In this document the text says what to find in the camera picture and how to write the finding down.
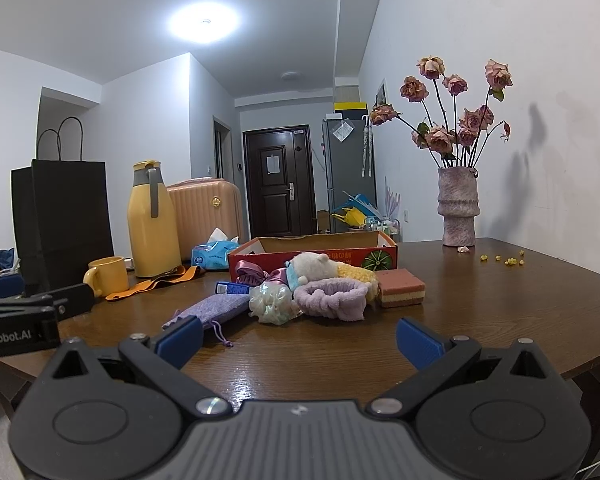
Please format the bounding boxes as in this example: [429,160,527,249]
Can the pink layered sponge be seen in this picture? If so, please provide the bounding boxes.
[376,269,426,308]

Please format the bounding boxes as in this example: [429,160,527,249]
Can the yellow box on refrigerator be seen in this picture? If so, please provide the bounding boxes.
[334,102,367,114]

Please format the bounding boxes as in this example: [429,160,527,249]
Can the orange strap band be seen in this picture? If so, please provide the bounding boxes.
[106,266,204,301]

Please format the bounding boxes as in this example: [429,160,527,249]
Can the yellow petal crumbs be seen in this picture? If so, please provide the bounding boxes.
[479,250,526,266]

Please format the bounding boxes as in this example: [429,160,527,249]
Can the yellow thermos jug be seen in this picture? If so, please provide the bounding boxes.
[128,159,181,278]

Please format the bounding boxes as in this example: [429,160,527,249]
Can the dried pink roses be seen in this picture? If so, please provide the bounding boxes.
[366,55,514,169]

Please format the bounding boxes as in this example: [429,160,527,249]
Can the lilac knit pouch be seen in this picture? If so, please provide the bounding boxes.
[162,294,249,348]

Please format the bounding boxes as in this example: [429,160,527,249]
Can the blue plush toy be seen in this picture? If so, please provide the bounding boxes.
[285,260,300,292]

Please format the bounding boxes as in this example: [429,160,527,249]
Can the black paper shopping bag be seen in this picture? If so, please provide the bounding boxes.
[10,157,114,296]

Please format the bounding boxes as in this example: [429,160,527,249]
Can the yellow watering can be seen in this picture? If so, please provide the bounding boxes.
[332,207,366,229]

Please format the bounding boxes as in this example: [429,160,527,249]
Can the purple textured vase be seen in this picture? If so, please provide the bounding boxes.
[438,167,480,248]

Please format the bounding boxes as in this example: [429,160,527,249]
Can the white yellow plush alpaca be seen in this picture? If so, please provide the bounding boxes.
[291,252,378,304]

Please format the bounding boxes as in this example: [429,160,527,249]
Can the lilac fluffy headband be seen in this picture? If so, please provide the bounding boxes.
[294,278,368,322]

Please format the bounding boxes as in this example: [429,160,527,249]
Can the pink ribbed suitcase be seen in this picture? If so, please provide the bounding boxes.
[166,177,246,261]

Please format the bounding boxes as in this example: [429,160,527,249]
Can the blue small tissue packet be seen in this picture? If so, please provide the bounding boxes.
[214,281,251,295]

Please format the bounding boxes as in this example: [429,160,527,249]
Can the blue tissue pack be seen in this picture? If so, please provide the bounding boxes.
[190,228,239,271]

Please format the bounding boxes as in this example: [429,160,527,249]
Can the grey refrigerator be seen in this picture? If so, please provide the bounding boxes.
[322,110,377,233]

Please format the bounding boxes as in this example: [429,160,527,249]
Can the red orange cardboard box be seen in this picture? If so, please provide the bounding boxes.
[227,231,399,280]

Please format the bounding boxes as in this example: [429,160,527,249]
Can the purple satin scrunchie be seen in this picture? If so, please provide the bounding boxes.
[235,260,288,287]

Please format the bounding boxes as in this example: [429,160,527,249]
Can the yellow ceramic mug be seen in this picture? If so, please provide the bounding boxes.
[83,256,129,298]

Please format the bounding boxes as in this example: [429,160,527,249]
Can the iridescent mesh bath pouf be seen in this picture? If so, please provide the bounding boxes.
[249,282,301,326]

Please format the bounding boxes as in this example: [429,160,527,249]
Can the wire storage rack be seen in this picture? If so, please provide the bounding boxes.
[363,216,401,242]

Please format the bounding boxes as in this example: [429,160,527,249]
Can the dark brown entrance door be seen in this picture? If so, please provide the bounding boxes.
[242,125,317,237]

